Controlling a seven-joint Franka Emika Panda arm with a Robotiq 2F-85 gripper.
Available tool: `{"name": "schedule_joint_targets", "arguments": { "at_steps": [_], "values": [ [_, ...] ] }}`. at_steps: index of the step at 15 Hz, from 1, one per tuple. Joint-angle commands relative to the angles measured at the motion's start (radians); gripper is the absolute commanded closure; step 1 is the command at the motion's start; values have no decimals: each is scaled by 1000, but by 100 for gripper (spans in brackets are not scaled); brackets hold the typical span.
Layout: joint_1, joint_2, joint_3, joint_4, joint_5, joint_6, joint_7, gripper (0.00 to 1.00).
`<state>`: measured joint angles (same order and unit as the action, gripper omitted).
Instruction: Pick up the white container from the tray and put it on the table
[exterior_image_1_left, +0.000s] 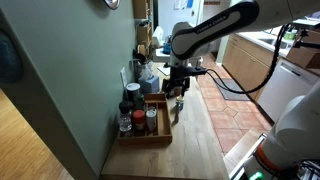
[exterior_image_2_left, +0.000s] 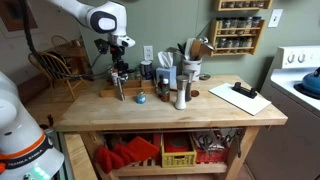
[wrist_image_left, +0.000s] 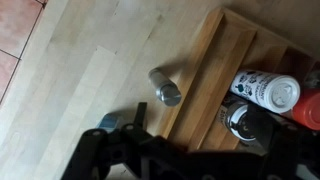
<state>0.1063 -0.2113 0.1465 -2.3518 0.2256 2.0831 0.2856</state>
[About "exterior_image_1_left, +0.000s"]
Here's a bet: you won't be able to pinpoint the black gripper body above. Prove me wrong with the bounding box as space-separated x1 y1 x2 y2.
164 75 192 91

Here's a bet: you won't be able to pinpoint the white spice container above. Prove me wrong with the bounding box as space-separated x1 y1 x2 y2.
145 106 158 133

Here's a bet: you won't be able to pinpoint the wooden compartment tray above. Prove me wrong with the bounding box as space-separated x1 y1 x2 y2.
116 92 173 145

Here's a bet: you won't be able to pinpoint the small blue jar yellow lid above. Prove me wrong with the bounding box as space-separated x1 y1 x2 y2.
175 95 185 112

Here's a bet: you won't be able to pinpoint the white cutting board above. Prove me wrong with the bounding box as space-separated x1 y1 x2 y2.
157 65 173 77

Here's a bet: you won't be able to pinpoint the blue tissue box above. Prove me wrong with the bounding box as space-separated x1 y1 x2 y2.
138 74 161 95

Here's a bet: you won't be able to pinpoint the green lid spice jar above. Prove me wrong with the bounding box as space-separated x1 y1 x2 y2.
134 93 146 111

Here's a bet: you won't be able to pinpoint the white utensil crock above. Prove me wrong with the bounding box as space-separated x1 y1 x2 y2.
135 49 155 81

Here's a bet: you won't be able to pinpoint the large white lid jar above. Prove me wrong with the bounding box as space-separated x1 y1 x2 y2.
125 82 142 103

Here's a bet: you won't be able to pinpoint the red lid spice jar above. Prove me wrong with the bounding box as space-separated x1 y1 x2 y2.
132 109 147 132

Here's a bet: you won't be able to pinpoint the black lid spice jar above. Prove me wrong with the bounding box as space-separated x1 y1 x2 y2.
118 100 135 117

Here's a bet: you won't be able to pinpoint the grey floor mat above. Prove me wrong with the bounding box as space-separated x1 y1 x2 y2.
213 77 252 102

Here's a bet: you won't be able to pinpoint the clear glass jar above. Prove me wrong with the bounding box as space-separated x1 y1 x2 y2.
118 114 134 138

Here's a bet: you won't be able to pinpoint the large wooden spice rack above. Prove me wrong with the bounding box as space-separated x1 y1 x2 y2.
135 20 154 48

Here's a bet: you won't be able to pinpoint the wooden kitchen cabinets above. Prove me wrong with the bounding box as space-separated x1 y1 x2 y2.
221 33 278 101

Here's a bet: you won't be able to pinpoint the wooden plank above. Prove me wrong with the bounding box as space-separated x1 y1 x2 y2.
222 129 268 174

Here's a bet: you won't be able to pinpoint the small wooden spice rack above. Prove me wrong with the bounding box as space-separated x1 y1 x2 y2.
132 0 153 20

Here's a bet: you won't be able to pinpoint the white dishwasher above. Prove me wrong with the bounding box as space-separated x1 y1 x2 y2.
256 58 320 123

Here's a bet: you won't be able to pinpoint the steel kitchen sink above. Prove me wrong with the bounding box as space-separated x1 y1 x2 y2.
258 36 289 50

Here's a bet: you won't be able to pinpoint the cardboard box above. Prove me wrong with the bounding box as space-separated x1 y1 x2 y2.
285 29 320 70

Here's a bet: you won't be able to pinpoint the dark blue round object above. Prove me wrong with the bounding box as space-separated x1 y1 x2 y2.
0 31 24 84

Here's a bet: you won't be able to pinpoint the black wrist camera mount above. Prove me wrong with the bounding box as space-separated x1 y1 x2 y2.
169 65 208 77

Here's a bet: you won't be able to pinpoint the white wall outlet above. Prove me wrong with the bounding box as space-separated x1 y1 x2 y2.
119 66 129 88

